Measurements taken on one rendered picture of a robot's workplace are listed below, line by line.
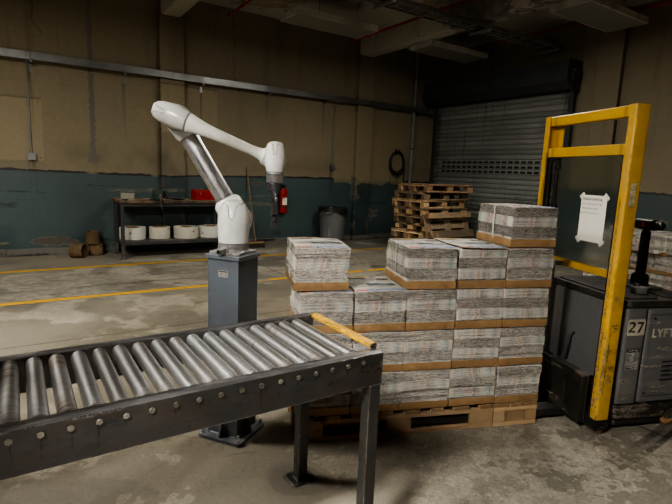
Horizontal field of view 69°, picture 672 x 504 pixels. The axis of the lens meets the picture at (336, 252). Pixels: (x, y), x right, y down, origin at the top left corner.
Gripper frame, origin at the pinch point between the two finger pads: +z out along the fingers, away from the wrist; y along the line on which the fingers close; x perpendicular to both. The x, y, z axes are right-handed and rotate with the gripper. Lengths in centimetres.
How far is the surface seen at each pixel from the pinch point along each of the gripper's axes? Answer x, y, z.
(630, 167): -182, -39, -36
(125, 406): 52, -127, 36
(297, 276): -10.6, -18.4, 25.4
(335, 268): -30.1, -18.5, 21.3
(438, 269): -87, -19, 22
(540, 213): -145, -20, -10
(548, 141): -182, 31, -53
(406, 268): -70, -16, 22
